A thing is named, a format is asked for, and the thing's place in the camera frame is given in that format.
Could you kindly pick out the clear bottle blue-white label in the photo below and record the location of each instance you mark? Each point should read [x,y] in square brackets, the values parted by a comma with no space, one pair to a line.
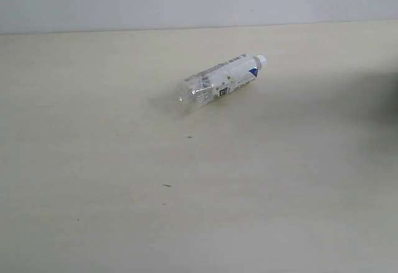
[219,80]

